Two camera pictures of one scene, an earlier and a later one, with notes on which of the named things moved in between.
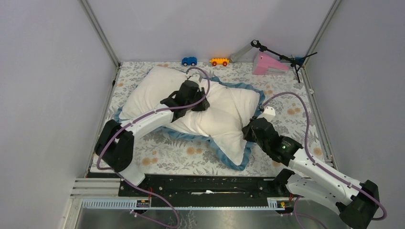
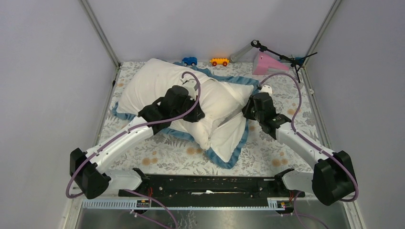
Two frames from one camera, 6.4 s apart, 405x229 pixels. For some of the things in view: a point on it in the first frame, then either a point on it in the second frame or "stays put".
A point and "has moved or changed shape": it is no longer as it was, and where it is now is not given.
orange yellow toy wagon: (219, 61) stays put
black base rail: (199, 187) stays put
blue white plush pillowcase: (221, 124) has moved or changed shape
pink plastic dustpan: (264, 63) stays put
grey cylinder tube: (236, 54) stays put
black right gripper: (247, 131) to (247, 109)
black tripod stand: (296, 63) stays put
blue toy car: (188, 61) stays put
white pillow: (221, 127) has moved or changed shape
